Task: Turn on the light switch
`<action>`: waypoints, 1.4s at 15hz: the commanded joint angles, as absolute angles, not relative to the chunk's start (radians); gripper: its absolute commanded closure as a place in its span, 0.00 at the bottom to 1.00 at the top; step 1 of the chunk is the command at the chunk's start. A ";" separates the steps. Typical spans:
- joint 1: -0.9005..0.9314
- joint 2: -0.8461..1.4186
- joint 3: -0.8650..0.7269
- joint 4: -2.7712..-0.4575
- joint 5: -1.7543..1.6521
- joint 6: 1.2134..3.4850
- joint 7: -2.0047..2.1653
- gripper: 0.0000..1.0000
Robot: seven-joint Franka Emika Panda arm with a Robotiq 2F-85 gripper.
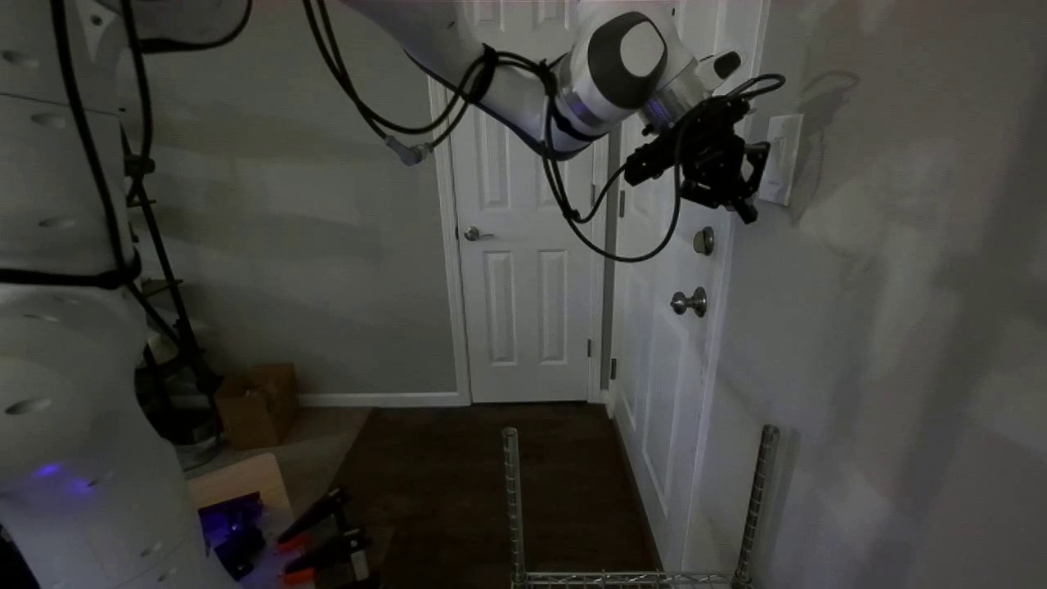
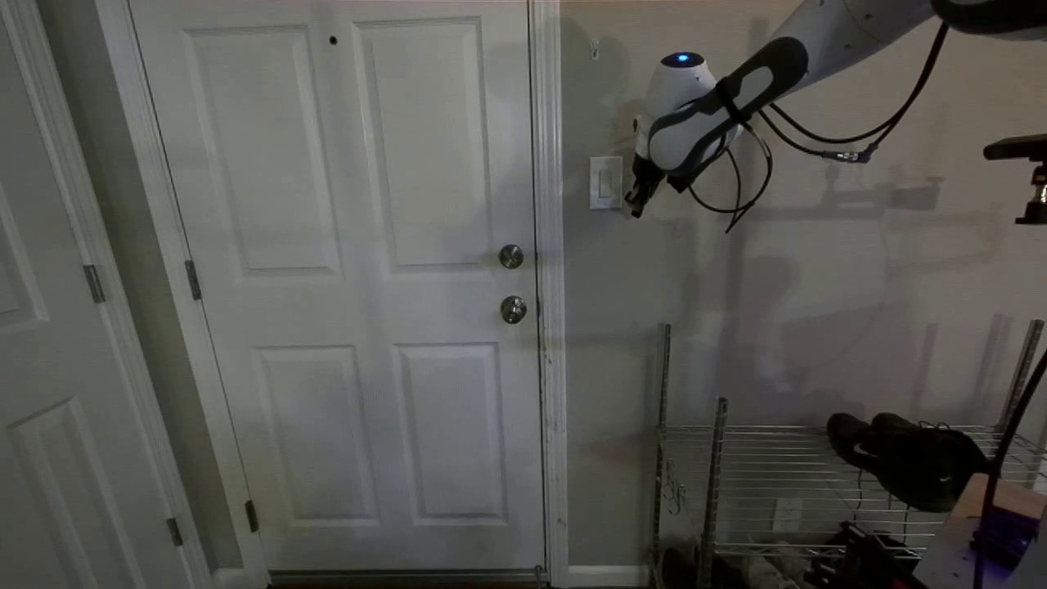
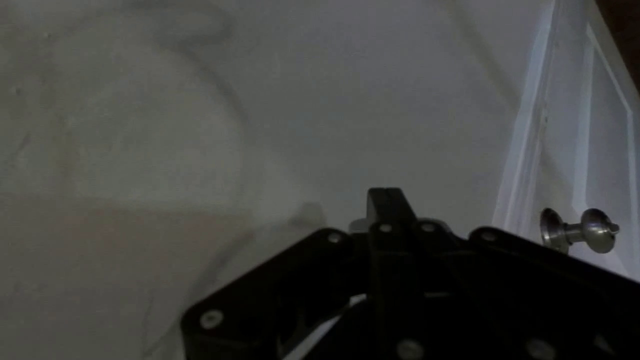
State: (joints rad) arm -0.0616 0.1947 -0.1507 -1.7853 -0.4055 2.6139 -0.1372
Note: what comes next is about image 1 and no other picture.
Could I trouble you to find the brown cardboard box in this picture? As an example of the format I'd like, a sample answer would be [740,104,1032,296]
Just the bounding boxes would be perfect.
[214,362,305,452]

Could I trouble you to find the white open panel door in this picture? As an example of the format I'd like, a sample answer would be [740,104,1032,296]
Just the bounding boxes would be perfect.
[607,0,767,571]

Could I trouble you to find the dark red-edged floor items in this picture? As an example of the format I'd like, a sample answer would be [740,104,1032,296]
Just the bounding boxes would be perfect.
[198,484,381,589]

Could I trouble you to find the thick black hanging cable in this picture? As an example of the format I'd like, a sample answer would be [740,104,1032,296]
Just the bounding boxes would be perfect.
[0,0,144,296]

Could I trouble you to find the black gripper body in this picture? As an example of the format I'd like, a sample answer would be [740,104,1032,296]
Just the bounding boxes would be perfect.
[670,95,757,209]

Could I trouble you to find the white closed panel door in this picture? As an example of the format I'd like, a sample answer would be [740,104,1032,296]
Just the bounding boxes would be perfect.
[445,0,615,405]

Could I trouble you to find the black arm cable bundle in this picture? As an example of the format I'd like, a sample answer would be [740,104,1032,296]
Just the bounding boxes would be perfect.
[297,0,563,169]

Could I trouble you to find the tan low box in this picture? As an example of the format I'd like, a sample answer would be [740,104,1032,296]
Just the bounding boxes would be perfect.
[179,444,297,540]

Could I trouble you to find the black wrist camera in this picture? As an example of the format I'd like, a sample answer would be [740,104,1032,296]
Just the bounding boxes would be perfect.
[622,135,686,189]

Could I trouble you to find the ridged metal shelf pole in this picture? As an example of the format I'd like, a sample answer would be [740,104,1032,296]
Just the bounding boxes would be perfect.
[499,422,531,589]
[733,422,786,589]

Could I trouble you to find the black equipment stand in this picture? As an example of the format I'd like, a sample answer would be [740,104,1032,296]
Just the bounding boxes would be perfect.
[112,0,225,449]

